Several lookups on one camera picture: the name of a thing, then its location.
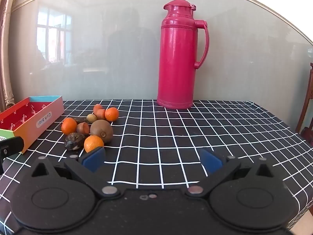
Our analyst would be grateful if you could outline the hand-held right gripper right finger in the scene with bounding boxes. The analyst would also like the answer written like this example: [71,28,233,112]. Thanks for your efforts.
[185,148,275,198]

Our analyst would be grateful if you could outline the small orange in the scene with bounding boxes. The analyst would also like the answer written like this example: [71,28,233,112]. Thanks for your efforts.
[84,135,105,154]
[105,107,119,122]
[61,117,78,135]

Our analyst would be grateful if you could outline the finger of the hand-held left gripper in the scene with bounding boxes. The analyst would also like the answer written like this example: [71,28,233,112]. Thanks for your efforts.
[0,136,24,174]

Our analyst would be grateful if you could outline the black white checked tablecloth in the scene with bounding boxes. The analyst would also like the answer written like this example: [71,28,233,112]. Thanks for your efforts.
[0,99,313,235]

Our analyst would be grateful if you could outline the brown kiwi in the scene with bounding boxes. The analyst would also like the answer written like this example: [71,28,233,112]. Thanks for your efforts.
[90,119,114,144]

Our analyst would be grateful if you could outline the pink thermos jug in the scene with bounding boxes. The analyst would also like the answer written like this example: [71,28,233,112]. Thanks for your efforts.
[157,0,210,109]

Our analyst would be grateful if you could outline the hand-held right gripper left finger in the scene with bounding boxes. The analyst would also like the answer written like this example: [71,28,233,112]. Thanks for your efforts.
[31,146,121,199]

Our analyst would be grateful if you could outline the colourful cardboard box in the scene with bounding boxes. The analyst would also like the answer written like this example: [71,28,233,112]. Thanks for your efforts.
[0,96,65,154]

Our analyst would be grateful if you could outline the carved wooden stand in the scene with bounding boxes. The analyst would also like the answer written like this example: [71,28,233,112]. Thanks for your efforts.
[295,62,313,148]

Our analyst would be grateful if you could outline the dark wrinkled dried fruit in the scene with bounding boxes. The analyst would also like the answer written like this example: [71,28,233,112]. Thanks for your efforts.
[65,133,85,151]

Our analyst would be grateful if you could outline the beige curtain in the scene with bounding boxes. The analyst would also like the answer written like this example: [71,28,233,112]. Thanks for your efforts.
[0,0,19,113]

